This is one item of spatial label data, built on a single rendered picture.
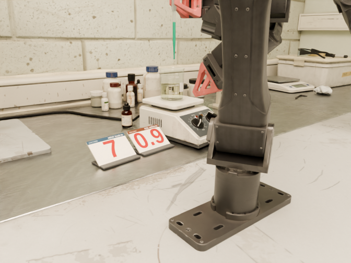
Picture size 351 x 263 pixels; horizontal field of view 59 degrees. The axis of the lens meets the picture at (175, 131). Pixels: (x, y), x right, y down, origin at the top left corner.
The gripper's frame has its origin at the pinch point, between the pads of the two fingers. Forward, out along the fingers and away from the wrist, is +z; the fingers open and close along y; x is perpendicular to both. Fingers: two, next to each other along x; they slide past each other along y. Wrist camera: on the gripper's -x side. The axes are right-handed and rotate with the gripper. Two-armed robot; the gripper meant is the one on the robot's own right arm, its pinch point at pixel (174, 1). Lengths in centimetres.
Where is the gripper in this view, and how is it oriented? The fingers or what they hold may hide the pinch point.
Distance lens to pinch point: 78.7
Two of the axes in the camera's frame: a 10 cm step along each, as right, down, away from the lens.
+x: 0.1, 9.6, 2.9
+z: -6.7, 2.2, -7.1
